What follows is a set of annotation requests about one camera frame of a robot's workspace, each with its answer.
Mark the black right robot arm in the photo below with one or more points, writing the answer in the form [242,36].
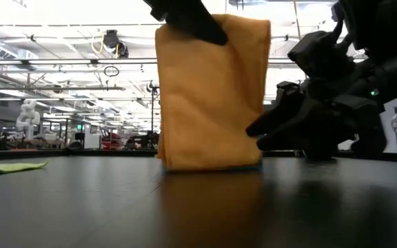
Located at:
[384,41]

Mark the long light strip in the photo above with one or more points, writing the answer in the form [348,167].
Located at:
[64,61]

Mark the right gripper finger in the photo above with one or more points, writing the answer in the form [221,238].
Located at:
[295,134]
[277,113]

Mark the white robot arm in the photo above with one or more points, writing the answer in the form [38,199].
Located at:
[28,118]

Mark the lime green microfiber towel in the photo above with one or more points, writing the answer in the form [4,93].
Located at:
[9,167]

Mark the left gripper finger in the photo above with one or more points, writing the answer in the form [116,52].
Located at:
[202,29]

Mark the orange microfiber towel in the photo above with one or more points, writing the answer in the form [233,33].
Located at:
[212,96]

